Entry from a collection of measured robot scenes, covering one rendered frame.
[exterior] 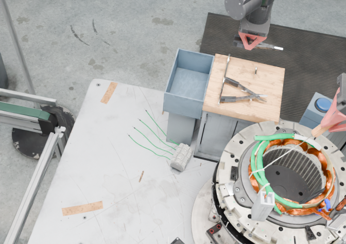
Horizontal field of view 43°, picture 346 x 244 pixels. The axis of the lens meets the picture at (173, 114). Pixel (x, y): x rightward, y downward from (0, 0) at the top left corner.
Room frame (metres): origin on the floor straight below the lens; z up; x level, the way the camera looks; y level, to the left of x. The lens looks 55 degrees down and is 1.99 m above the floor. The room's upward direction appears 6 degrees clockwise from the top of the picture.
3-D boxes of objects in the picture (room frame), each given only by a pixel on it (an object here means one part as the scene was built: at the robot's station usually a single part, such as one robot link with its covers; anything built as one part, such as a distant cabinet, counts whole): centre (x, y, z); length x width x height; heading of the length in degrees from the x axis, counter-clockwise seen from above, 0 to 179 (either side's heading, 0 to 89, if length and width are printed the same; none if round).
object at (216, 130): (0.76, -0.19, 0.91); 0.19 x 0.19 x 0.26; 82
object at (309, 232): (0.35, -0.32, 1.10); 0.03 x 0.02 x 0.01; 16
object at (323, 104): (0.74, -0.41, 1.04); 0.04 x 0.04 x 0.01
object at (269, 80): (0.76, -0.19, 1.05); 0.20 x 0.19 x 0.02; 82
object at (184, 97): (0.78, -0.03, 0.92); 0.17 x 0.11 x 0.28; 172
